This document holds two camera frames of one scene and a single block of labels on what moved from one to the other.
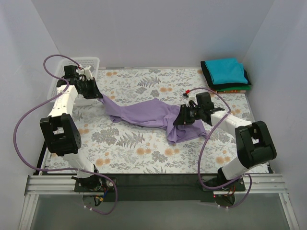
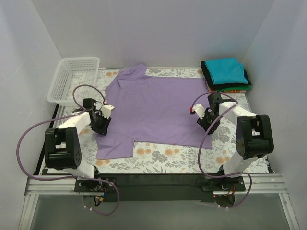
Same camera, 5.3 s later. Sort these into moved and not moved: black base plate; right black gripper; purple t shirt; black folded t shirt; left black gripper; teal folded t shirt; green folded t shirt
Moved: purple t shirt; left black gripper; right black gripper
Not moved: black folded t shirt; green folded t shirt; teal folded t shirt; black base plate
